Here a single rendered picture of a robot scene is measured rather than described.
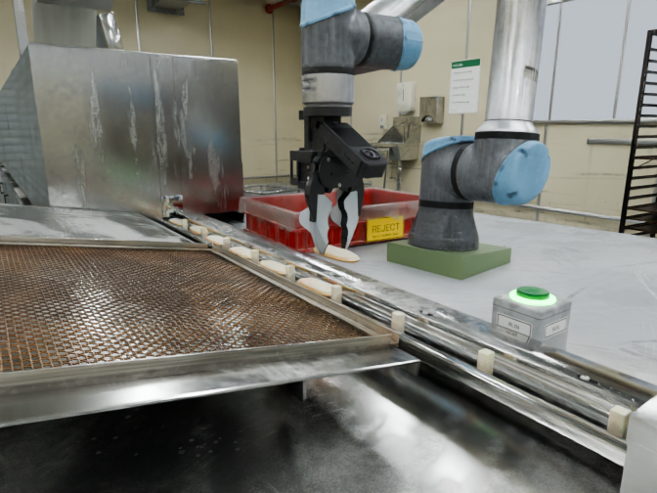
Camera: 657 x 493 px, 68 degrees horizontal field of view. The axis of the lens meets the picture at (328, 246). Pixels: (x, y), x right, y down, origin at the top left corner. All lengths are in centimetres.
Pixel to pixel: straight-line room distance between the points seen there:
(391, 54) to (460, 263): 42
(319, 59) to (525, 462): 53
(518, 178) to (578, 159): 455
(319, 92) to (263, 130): 798
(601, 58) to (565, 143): 82
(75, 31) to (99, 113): 109
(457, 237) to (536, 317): 43
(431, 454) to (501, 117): 64
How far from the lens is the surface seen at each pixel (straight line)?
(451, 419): 54
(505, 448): 51
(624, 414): 51
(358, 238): 122
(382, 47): 75
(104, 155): 140
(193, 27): 833
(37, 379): 37
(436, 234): 102
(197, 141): 146
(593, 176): 540
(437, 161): 103
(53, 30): 244
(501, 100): 96
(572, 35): 561
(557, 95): 559
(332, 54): 70
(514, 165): 91
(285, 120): 889
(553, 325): 67
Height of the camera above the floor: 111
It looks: 14 degrees down
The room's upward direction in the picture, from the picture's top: straight up
